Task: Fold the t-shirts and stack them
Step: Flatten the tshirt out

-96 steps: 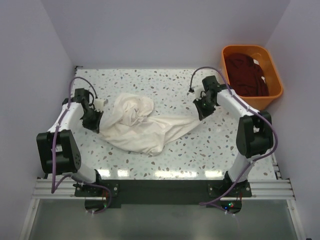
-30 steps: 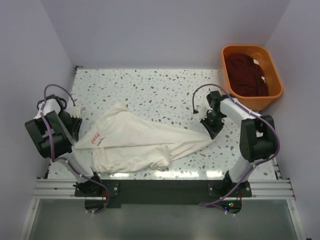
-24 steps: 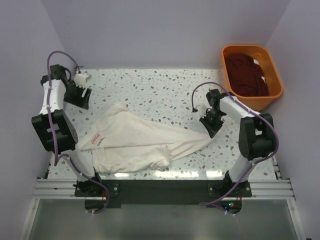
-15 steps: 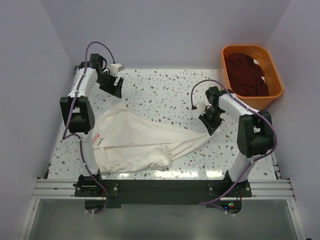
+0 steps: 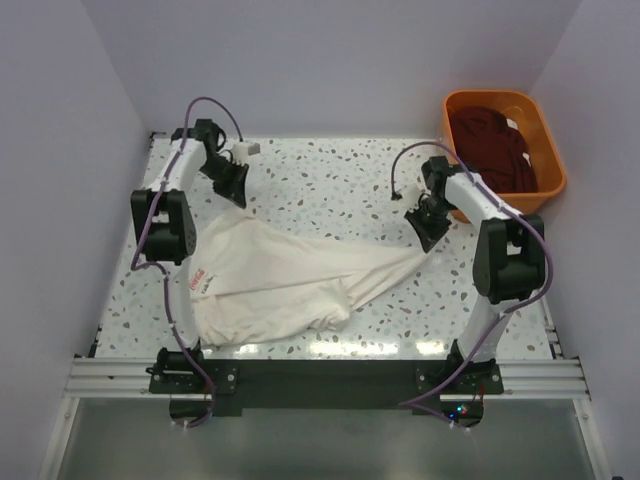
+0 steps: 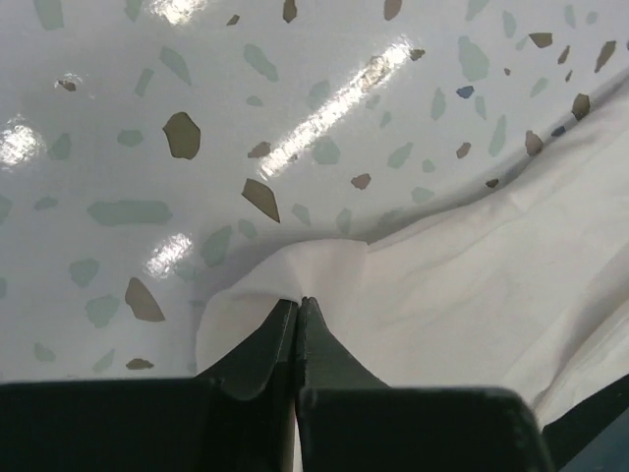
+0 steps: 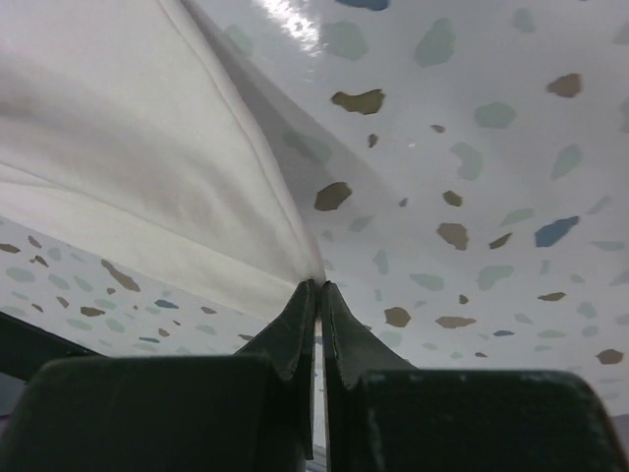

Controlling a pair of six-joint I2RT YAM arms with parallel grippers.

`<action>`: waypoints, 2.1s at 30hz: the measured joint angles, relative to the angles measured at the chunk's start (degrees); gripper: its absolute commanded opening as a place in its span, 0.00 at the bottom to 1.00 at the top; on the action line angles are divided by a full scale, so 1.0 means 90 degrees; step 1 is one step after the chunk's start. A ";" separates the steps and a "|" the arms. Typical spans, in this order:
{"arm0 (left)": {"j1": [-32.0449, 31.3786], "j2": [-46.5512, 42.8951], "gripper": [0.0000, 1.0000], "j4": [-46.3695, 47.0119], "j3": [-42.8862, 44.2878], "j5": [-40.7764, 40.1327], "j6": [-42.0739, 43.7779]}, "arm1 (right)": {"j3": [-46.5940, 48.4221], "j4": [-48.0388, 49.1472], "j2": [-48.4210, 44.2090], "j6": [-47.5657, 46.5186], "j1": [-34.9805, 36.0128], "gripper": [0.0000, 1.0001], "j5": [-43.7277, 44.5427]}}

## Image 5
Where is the white t shirt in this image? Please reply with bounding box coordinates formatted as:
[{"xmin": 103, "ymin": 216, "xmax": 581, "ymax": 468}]
[{"xmin": 189, "ymin": 207, "xmax": 427, "ymax": 346}]

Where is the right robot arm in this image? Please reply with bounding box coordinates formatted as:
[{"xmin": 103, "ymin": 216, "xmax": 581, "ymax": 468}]
[{"xmin": 405, "ymin": 156, "xmax": 548, "ymax": 397}]

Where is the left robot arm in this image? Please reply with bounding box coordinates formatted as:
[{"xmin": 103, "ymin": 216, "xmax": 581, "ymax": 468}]
[{"xmin": 130, "ymin": 119, "xmax": 260, "ymax": 380}]

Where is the dark red t shirt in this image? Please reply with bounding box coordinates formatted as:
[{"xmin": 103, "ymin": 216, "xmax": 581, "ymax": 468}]
[{"xmin": 449, "ymin": 107, "xmax": 538, "ymax": 193}]

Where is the orange plastic basket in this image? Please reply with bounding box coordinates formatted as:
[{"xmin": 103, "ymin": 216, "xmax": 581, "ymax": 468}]
[{"xmin": 439, "ymin": 89, "xmax": 567, "ymax": 214}]

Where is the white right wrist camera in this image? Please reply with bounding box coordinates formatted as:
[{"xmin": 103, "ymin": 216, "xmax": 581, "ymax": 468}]
[{"xmin": 391, "ymin": 184, "xmax": 423, "ymax": 210}]

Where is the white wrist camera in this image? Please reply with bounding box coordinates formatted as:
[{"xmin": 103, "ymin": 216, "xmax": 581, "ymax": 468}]
[
  {"xmin": 231, "ymin": 142, "xmax": 261, "ymax": 163},
  {"xmin": 391, "ymin": 184, "xmax": 423, "ymax": 210}
]

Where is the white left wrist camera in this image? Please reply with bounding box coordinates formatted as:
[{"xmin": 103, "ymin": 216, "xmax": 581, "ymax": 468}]
[{"xmin": 231, "ymin": 142, "xmax": 261, "ymax": 163}]

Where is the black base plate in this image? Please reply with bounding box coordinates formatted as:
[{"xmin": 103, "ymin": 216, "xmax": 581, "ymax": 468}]
[{"xmin": 146, "ymin": 359, "xmax": 505, "ymax": 425}]

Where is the aluminium frame rail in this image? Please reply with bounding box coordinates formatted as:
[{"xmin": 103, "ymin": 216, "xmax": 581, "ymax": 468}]
[{"xmin": 40, "ymin": 321, "xmax": 612, "ymax": 479}]

